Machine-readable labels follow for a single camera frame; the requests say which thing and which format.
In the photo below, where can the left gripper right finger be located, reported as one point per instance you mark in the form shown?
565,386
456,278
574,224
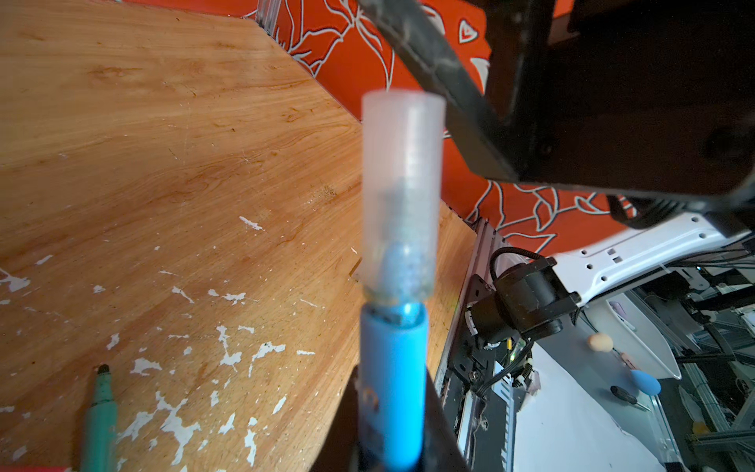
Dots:
440,452

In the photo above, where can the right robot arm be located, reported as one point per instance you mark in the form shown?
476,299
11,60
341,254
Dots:
656,231

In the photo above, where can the clear pen cap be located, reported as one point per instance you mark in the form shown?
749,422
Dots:
403,146

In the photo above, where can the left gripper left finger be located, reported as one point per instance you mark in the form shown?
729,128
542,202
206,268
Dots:
340,451

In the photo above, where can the green marker pen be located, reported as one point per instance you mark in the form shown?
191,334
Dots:
99,439

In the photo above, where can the blue marker pen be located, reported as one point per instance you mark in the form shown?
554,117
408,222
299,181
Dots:
392,384

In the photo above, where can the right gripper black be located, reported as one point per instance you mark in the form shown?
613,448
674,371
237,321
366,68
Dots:
648,99

